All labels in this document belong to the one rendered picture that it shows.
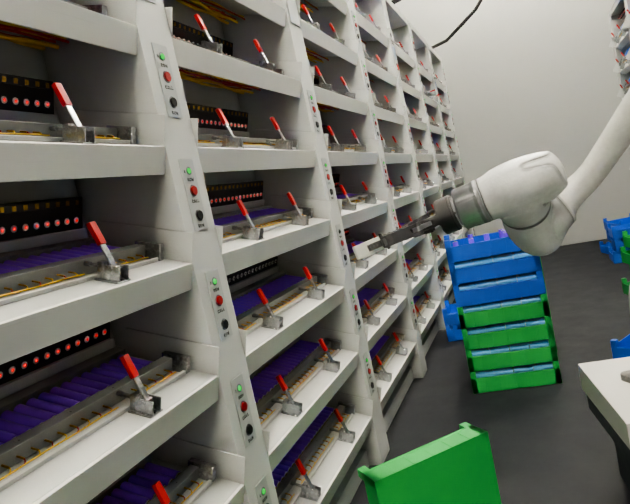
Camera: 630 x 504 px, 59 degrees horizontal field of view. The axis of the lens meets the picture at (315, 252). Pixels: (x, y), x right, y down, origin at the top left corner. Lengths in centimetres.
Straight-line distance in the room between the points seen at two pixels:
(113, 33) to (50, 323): 45
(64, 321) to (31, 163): 19
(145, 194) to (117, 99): 16
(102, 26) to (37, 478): 61
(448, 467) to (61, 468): 85
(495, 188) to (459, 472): 63
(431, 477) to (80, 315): 85
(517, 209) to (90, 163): 76
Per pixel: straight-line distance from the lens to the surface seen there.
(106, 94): 103
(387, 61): 300
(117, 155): 86
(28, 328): 70
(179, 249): 95
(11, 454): 77
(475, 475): 140
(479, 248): 202
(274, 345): 117
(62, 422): 81
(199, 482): 105
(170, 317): 99
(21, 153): 74
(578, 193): 129
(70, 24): 89
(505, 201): 113
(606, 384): 142
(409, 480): 130
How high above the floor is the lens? 79
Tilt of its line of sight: 5 degrees down
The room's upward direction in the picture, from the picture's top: 12 degrees counter-clockwise
